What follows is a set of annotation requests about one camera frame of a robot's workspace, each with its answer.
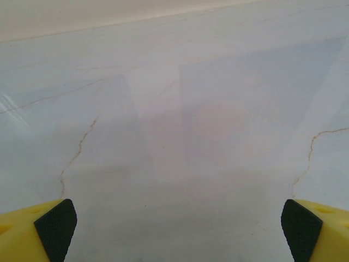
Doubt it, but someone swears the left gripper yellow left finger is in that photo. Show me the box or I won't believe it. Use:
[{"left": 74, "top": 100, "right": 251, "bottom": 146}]
[{"left": 0, "top": 198, "right": 78, "bottom": 262}]

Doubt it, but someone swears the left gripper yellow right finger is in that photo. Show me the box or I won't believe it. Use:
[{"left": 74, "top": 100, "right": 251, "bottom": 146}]
[{"left": 281, "top": 199, "right": 349, "bottom": 262}]

